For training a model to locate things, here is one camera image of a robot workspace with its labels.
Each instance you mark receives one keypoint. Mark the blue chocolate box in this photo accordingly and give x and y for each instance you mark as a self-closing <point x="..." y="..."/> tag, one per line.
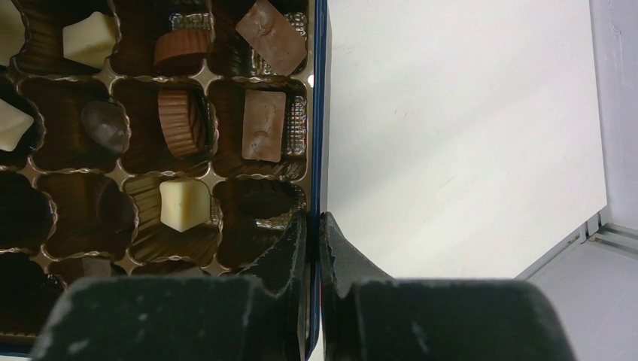
<point x="71" y="208"/>

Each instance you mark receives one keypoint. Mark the dark glossy oval chocolate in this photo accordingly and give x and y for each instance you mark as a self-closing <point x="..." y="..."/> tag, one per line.
<point x="105" y="123"/>

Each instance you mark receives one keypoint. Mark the white chocolate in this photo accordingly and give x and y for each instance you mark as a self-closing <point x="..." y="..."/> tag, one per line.
<point x="185" y="203"/>

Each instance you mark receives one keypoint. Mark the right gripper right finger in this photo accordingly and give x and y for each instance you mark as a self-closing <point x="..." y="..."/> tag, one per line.
<point x="369" y="315"/>

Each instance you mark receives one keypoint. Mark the white cube in box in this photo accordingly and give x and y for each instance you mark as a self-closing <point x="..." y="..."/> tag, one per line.
<point x="90" y="41"/>

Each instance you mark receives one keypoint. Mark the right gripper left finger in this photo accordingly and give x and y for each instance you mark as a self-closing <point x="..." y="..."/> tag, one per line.
<point x="257" y="314"/>

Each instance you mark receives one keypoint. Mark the ribbed milk chocolate cup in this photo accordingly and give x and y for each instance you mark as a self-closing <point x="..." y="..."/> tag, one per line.
<point x="181" y="51"/>

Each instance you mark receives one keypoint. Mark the brown rectangular chocolate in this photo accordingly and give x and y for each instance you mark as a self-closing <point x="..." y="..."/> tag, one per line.
<point x="269" y="33"/>

